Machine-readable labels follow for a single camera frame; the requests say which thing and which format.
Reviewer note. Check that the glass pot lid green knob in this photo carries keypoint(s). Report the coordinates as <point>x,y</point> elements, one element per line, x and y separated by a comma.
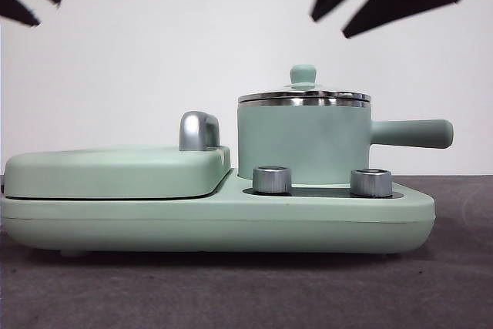
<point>303,74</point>

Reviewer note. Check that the mint green grill cover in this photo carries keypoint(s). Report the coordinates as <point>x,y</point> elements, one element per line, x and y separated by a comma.
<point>115,175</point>

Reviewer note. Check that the silver control knob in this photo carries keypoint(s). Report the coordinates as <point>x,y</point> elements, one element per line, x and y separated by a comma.
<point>371,183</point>
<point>271,180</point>

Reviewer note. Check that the mint green breakfast machine base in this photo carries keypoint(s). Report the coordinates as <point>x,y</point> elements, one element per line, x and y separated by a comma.
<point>269,225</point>

